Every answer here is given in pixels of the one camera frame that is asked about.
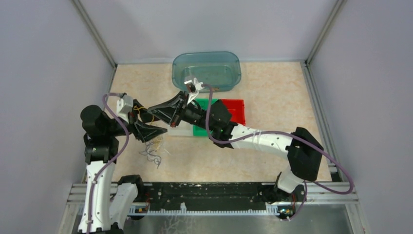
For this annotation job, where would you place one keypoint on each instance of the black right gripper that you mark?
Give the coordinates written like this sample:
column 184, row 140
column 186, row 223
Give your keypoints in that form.
column 169, row 112

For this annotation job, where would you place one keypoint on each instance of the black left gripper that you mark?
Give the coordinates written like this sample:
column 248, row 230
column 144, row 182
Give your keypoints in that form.
column 142, row 131

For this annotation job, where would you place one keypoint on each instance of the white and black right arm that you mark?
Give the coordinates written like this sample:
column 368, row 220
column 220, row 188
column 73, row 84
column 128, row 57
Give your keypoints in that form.
column 300, row 148

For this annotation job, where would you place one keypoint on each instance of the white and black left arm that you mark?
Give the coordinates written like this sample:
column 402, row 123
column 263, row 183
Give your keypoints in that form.
column 103, row 213

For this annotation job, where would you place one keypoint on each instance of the white plastic bin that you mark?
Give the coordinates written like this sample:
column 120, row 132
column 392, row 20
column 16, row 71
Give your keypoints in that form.
column 180, row 132

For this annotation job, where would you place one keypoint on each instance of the green plastic bin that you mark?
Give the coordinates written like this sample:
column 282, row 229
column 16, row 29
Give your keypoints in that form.
column 198, row 131

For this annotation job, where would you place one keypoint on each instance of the teal transparent plastic tub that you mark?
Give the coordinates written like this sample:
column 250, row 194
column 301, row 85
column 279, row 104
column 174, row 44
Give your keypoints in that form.
column 220, row 69

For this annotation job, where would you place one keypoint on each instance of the red plastic bin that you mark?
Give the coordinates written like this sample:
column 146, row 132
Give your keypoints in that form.
column 236, row 109

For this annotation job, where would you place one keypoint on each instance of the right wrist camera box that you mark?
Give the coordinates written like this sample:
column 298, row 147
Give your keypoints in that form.
column 194, row 86

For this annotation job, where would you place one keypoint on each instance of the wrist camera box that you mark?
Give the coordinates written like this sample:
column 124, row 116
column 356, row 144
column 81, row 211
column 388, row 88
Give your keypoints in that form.
column 124, row 106
column 194, row 86

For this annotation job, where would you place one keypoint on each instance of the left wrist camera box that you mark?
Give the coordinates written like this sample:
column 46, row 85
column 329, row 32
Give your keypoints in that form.
column 124, row 106

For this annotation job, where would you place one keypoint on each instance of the aluminium frame rail left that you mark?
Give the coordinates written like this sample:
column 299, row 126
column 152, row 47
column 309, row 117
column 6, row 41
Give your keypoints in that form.
column 96, row 36

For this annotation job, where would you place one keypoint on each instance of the aluminium frame rail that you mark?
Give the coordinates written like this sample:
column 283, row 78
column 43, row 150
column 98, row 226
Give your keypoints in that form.
column 353, row 212
column 96, row 36

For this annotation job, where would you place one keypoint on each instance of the aluminium frame rail right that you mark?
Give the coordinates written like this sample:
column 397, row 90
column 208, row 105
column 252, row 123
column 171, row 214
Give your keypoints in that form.
column 353, row 212

